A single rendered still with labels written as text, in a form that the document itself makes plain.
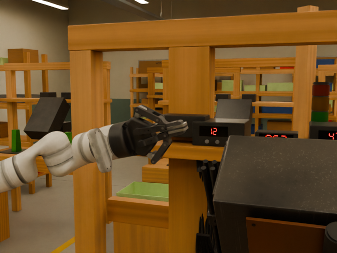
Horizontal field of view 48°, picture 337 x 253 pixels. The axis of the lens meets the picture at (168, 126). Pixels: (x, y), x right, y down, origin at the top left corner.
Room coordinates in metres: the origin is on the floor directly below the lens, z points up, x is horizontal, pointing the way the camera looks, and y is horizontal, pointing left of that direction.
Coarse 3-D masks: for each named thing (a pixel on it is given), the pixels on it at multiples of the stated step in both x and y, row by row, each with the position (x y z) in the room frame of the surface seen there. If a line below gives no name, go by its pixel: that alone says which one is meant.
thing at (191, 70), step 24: (168, 48) 1.29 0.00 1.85; (192, 48) 1.26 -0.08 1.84; (72, 72) 1.41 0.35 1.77; (96, 72) 1.42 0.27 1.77; (168, 72) 1.29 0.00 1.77; (192, 72) 1.26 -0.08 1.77; (72, 96) 1.41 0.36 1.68; (96, 96) 1.42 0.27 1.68; (168, 96) 1.29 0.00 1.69; (192, 96) 1.26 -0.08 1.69; (72, 120) 1.42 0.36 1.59; (96, 120) 1.42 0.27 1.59; (96, 168) 1.41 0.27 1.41; (168, 168) 1.29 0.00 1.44; (192, 168) 1.26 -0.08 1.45; (96, 192) 1.41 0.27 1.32; (168, 192) 1.29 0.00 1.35; (192, 192) 1.26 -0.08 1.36; (96, 216) 1.40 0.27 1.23; (168, 216) 1.29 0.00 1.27; (192, 216) 1.26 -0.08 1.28; (96, 240) 1.40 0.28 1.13; (168, 240) 1.29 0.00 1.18; (192, 240) 1.26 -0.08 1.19
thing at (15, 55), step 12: (0, 60) 6.03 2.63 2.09; (12, 60) 6.02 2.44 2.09; (24, 60) 5.85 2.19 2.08; (36, 60) 6.22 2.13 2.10; (24, 72) 5.85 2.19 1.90; (48, 84) 6.30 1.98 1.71; (0, 96) 6.07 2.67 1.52; (24, 96) 5.92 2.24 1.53; (36, 96) 6.18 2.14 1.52; (0, 108) 5.97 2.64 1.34; (24, 108) 5.81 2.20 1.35; (0, 132) 6.13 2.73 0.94; (0, 144) 5.98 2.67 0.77; (24, 144) 5.82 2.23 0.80; (48, 180) 6.25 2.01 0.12
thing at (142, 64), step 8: (320, 56) 10.14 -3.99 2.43; (328, 56) 10.07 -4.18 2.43; (336, 56) 10.01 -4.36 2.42; (144, 64) 11.78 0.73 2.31; (152, 64) 11.69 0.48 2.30; (160, 64) 11.61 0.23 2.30; (144, 72) 11.78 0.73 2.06; (144, 80) 11.78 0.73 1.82; (160, 80) 11.61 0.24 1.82; (328, 80) 10.06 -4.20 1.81
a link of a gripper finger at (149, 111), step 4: (136, 108) 0.76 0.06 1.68; (140, 108) 0.76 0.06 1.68; (148, 108) 0.77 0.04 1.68; (136, 112) 0.76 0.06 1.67; (140, 112) 0.76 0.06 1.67; (144, 112) 0.76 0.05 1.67; (148, 112) 0.75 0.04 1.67; (152, 112) 0.77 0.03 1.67; (156, 112) 0.77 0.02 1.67; (144, 116) 0.76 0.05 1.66; (148, 116) 0.75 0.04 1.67; (152, 116) 0.75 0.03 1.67; (156, 116) 0.75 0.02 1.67; (164, 116) 0.77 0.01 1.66; (152, 120) 0.75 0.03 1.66; (156, 120) 0.75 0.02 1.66; (160, 120) 0.75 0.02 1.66
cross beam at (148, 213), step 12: (108, 204) 1.47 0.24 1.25; (120, 204) 1.45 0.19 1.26; (132, 204) 1.43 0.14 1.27; (144, 204) 1.42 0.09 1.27; (156, 204) 1.40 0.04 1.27; (108, 216) 1.47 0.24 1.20; (120, 216) 1.45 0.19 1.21; (132, 216) 1.43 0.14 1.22; (144, 216) 1.42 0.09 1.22; (156, 216) 1.40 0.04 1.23
